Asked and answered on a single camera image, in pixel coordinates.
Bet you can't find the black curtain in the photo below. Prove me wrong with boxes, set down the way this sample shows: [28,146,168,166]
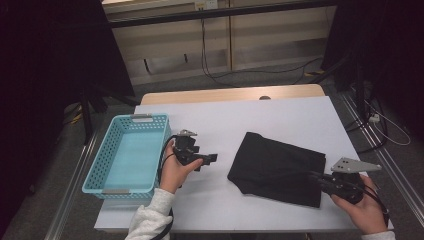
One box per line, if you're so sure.
[321,0,424,141]
[0,0,135,231]

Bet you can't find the black looped cable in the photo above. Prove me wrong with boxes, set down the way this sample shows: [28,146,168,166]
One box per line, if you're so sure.
[344,95,390,155]

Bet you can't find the black pants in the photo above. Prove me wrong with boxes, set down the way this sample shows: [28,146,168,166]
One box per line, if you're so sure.
[227,131,327,209]

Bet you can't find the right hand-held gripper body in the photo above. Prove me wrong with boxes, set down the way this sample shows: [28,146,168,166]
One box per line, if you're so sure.
[319,157,383,205]

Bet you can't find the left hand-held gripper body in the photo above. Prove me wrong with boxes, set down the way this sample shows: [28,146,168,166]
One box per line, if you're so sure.
[173,129,205,167]

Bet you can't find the black stand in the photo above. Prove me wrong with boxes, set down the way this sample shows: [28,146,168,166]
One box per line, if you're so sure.
[309,52,368,118]
[79,85,142,146]

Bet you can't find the black socket cable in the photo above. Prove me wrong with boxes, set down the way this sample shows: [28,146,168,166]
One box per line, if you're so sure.
[199,17,242,89]

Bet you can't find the person's right hand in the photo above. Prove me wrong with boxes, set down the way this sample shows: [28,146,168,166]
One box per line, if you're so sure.
[329,174,390,235]

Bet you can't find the hand-held gripper cable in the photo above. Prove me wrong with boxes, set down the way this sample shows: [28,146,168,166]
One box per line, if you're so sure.
[150,134,181,240]
[353,183,391,228]

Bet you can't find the person's left hand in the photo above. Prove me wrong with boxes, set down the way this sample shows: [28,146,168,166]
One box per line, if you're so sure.
[159,139,205,195]

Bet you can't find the yellow cable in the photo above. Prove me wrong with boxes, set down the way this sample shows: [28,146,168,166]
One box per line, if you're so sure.
[63,104,83,126]

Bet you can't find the black floor cable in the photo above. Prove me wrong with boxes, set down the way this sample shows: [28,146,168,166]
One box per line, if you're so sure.
[213,57,324,82]

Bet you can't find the metal floor rail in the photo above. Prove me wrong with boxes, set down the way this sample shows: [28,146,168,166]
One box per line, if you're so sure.
[44,132,98,240]
[339,92,424,218]

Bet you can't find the left hand-held gripper cable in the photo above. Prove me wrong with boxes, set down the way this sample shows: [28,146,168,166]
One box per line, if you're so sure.
[150,134,181,240]

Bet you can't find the white wall socket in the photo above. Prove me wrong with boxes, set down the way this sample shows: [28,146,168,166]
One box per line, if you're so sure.
[194,0,219,11]

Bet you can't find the wooden table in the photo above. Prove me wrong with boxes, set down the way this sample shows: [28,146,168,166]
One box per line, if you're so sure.
[94,83,394,234]

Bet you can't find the white cable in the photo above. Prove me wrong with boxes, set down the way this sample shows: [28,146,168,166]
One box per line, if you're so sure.
[364,99,412,147]

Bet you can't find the light blue perforated basket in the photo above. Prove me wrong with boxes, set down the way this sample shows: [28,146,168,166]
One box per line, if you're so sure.
[81,113,172,201]

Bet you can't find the right hand-held gripper cable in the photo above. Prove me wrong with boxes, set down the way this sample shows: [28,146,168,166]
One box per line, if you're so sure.
[353,183,391,228]

